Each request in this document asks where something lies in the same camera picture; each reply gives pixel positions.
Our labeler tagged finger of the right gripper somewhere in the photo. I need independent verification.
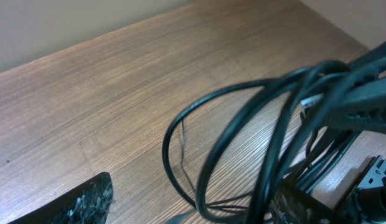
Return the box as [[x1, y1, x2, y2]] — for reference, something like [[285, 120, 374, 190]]
[[323, 41, 386, 134]]

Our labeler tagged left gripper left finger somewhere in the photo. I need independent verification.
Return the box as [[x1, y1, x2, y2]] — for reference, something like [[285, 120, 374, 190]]
[[9, 172, 114, 224]]

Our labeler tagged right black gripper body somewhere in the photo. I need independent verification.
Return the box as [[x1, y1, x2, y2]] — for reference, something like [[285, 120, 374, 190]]
[[339, 156, 386, 223]]

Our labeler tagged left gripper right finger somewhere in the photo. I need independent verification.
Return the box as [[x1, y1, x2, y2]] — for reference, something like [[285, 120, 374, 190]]
[[270, 183, 336, 224]]

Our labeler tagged black USB cable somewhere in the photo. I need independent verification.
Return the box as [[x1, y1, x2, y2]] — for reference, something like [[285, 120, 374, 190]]
[[161, 58, 380, 224]]

